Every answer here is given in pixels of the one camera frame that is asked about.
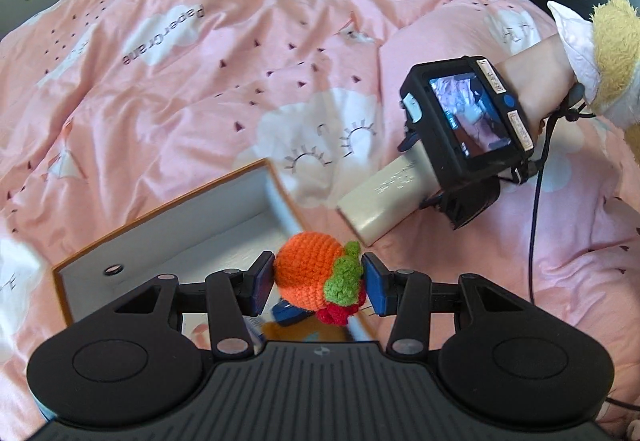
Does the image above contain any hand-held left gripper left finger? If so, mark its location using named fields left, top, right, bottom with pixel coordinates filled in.
left=114, top=251, right=276, bottom=356

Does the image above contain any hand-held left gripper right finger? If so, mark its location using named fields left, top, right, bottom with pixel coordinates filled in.
left=362, top=252, right=523, bottom=356

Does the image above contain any orange crochet fruit toy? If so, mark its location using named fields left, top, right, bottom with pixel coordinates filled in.
left=272, top=231, right=366, bottom=326

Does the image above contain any blue tag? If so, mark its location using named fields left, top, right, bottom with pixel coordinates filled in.
left=270, top=302, right=311, bottom=326

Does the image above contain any long white box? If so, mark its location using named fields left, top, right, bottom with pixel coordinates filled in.
left=336, top=148, right=441, bottom=247

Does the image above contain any orange plush doll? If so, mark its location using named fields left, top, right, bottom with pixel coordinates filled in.
left=262, top=316, right=361, bottom=344

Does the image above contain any orange cardboard box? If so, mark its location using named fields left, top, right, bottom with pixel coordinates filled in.
left=52, top=158, right=381, bottom=357

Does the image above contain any person's right forearm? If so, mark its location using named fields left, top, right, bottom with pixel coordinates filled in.
left=492, top=0, right=640, bottom=146

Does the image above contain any pink printed blanket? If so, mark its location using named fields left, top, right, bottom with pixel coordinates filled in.
left=0, top=0, right=640, bottom=441

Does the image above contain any black cable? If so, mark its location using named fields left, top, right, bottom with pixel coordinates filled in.
left=527, top=81, right=598, bottom=307

